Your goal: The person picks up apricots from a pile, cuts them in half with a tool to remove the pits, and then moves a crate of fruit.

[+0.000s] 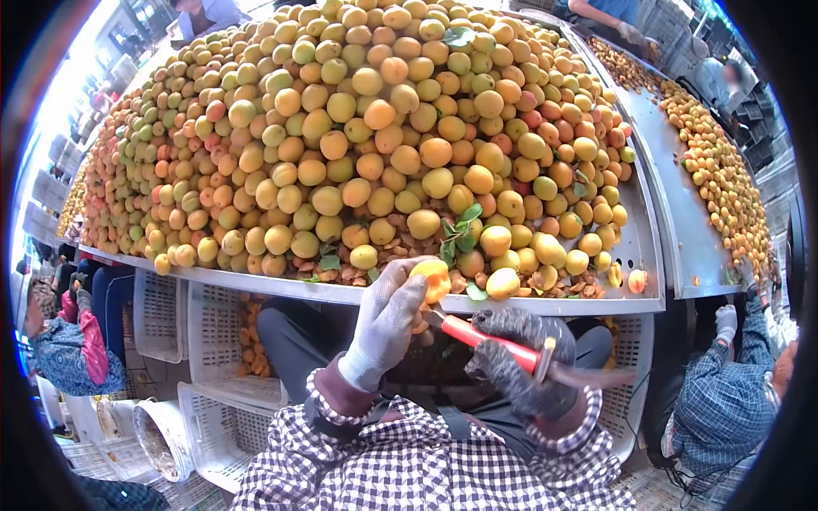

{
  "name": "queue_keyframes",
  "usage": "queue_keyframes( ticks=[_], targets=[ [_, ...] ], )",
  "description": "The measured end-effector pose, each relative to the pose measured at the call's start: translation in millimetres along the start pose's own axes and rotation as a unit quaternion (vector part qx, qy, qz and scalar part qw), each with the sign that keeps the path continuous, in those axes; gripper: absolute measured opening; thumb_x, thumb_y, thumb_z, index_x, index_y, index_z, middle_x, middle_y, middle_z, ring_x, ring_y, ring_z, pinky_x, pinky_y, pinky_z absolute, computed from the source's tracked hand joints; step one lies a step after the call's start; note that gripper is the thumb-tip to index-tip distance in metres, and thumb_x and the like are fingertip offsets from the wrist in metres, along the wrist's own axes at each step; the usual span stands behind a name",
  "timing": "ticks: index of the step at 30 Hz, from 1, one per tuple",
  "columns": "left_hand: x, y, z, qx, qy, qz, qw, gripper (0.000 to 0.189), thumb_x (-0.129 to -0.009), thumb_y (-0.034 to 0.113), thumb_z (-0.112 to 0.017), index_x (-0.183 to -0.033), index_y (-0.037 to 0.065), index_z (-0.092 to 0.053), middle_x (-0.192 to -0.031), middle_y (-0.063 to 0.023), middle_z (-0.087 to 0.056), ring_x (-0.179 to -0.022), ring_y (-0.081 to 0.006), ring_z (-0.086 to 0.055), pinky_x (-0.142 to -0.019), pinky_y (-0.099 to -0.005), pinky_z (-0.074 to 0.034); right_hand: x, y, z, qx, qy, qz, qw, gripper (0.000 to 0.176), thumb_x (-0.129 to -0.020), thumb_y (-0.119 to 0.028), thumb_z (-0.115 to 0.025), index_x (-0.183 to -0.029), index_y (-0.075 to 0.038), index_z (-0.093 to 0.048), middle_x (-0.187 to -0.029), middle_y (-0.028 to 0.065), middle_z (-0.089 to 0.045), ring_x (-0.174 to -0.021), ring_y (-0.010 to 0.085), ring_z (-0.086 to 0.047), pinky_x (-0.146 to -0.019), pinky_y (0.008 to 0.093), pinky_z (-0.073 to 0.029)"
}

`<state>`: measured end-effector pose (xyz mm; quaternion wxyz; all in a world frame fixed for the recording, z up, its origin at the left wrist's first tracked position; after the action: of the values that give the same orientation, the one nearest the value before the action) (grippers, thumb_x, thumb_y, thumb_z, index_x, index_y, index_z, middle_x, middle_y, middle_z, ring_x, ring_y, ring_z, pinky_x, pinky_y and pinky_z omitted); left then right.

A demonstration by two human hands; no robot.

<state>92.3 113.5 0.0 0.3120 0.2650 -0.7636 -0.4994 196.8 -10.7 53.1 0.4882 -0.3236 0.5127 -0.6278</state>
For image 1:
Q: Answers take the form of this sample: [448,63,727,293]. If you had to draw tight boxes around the person's left hand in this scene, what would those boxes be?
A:
[337,255,442,392]

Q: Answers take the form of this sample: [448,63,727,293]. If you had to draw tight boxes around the person's right hand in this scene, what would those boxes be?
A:
[464,308,580,422]

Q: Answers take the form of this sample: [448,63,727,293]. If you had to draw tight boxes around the person's left fingers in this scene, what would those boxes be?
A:
[366,255,441,290]

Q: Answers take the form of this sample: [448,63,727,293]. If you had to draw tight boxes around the person's right thumb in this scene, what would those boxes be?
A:
[464,340,544,387]

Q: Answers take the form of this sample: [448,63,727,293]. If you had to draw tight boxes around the person's left thumb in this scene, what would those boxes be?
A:
[391,271,429,323]

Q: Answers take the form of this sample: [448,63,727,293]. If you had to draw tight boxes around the person's right fingers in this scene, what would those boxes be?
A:
[471,308,578,350]

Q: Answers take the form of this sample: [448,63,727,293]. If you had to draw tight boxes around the cut orange apricot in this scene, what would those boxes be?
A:
[409,258,452,305]

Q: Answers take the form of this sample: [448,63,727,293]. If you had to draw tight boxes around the red handled pitting knife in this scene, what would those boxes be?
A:
[429,307,637,390]

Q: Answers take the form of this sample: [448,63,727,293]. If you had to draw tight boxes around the white plastic crate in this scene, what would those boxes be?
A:
[177,381,283,494]
[597,313,657,464]
[132,267,190,365]

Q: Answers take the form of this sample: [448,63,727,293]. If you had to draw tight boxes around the person's body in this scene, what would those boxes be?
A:
[230,395,640,511]

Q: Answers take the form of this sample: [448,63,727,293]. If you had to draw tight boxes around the wide metal sorting table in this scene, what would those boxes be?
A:
[75,9,667,318]

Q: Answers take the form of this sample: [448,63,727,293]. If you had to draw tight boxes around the large pile of apricots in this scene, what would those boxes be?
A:
[56,0,640,301]

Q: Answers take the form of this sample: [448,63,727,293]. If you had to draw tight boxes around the black wrist band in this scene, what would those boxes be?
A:
[303,396,392,443]

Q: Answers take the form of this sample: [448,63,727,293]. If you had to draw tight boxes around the narrow metal sorting table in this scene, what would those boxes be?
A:
[562,26,768,301]

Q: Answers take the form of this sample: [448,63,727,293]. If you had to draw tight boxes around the white crate with apricot halves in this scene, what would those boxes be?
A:
[187,281,290,411]

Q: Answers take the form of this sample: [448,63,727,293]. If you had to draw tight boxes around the long row of small apricots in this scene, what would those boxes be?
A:
[587,35,772,283]

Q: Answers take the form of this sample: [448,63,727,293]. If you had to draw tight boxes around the white plastic bucket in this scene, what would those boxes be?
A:
[132,399,195,484]

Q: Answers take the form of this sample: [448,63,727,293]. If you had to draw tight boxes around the stack of grey crates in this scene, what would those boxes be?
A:
[639,0,801,192]

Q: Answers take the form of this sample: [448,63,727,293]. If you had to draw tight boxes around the flat white crates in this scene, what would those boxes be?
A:
[59,436,162,484]

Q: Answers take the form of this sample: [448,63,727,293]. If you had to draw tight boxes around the stack of white crates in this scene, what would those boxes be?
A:
[21,124,87,247]

